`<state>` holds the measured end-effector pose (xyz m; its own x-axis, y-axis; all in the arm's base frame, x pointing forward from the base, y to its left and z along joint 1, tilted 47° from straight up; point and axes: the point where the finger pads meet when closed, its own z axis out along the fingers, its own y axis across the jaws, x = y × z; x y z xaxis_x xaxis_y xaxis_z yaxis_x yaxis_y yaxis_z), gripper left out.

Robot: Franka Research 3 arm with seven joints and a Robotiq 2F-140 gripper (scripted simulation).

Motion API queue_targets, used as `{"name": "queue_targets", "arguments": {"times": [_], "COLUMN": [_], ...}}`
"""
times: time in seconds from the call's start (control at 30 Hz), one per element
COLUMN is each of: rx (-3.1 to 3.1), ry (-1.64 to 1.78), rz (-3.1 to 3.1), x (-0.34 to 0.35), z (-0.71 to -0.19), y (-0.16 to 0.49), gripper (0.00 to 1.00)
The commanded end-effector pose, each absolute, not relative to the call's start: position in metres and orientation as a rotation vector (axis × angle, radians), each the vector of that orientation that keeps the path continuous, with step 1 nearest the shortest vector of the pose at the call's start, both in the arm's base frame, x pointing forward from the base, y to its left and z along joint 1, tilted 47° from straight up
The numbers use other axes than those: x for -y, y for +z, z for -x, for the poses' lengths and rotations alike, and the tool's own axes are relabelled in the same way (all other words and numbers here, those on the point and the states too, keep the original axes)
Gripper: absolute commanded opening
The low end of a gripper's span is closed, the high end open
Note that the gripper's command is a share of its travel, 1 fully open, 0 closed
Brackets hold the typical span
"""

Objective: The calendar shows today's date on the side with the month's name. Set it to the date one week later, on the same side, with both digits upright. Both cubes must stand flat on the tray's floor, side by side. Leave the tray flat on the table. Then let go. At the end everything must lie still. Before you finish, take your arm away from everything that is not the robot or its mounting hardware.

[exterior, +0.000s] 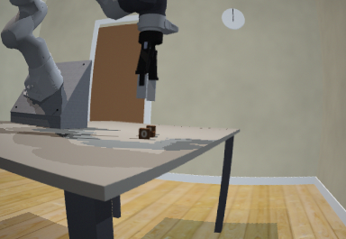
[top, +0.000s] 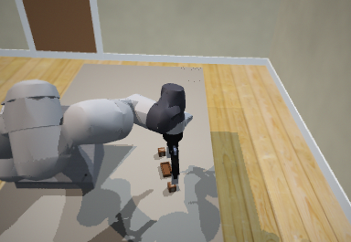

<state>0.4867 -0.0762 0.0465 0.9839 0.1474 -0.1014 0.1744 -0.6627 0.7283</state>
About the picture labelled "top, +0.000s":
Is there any brown wooden tray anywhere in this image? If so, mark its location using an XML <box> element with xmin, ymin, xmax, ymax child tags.
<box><xmin>160</xmin><ymin>162</ymin><xmax>172</xmax><ymax>178</ymax></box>

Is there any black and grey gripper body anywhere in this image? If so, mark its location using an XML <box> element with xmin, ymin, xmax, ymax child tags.
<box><xmin>163</xmin><ymin>132</ymin><xmax>183</xmax><ymax>151</ymax></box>

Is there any brown cube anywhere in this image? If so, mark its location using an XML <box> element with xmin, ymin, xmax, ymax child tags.
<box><xmin>158</xmin><ymin>147</ymin><xmax>165</xmax><ymax>157</ymax></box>
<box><xmin>167</xmin><ymin>182</ymin><xmax>176</xmax><ymax>193</ymax></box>

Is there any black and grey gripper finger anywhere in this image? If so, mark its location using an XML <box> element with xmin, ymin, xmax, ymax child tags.
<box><xmin>166</xmin><ymin>142</ymin><xmax>171</xmax><ymax>158</ymax></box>
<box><xmin>168</xmin><ymin>143</ymin><xmax>180</xmax><ymax>184</ymax></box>

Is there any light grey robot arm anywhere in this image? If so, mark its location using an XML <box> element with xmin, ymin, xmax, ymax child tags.
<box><xmin>0</xmin><ymin>79</ymin><xmax>193</xmax><ymax>183</ymax></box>

